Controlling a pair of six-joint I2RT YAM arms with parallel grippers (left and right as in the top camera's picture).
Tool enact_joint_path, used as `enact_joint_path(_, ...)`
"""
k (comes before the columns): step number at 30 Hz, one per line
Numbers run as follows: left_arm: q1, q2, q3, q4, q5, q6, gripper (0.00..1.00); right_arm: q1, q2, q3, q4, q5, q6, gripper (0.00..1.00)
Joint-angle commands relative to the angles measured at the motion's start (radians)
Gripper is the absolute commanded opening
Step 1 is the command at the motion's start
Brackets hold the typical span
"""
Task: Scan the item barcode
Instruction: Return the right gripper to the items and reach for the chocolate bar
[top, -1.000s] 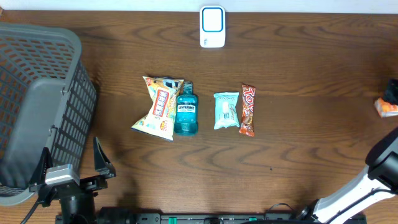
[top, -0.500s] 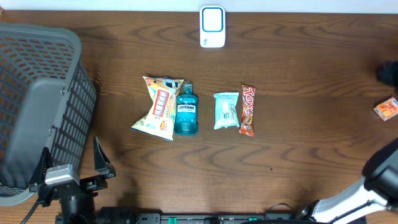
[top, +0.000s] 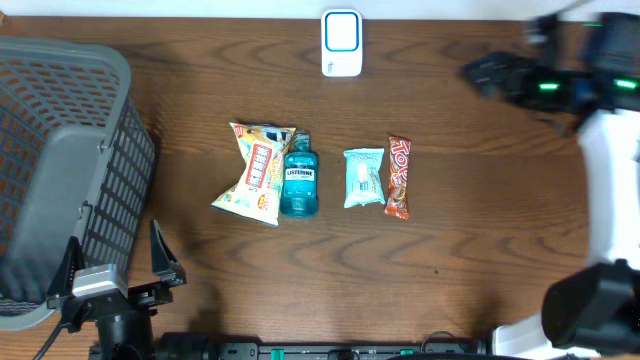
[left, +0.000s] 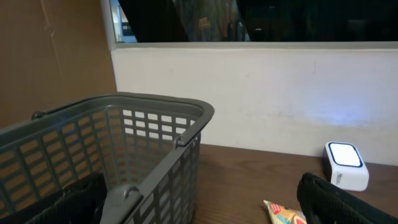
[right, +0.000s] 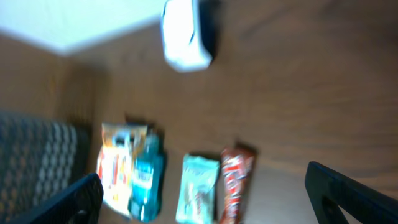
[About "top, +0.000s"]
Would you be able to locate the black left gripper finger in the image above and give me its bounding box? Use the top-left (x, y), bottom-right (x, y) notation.
top-left (46, 236), bottom-right (85, 300)
top-left (150, 219), bottom-right (187, 288)

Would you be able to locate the grey plastic shopping basket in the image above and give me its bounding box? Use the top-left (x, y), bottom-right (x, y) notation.
top-left (1, 36), bottom-right (156, 331)

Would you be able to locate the red brown snack bar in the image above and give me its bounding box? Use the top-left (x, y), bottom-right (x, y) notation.
top-left (385, 135), bottom-right (411, 220)

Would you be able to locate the left camera cable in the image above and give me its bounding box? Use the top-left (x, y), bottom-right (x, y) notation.
top-left (32, 319), bottom-right (71, 360)

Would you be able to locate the white barcode scanner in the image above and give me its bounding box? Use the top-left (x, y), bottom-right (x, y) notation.
top-left (321, 9), bottom-right (364, 77)

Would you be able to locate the yellow snack chip bag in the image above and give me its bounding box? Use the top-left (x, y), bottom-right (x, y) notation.
top-left (210, 122), bottom-right (296, 227)

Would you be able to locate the blue Listerine mouthwash bottle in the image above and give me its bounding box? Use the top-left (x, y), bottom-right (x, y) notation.
top-left (280, 130), bottom-right (319, 218)

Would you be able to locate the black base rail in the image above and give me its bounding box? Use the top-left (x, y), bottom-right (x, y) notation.
top-left (155, 333), bottom-right (490, 360)

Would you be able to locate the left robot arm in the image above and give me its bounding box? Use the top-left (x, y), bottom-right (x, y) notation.
top-left (34, 220), bottom-right (187, 359)

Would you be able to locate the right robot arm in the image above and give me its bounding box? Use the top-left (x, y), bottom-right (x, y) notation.
top-left (460, 12), bottom-right (639, 359)

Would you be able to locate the mint green wipes pack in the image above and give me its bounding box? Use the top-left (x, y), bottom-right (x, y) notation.
top-left (343, 148), bottom-right (385, 208)

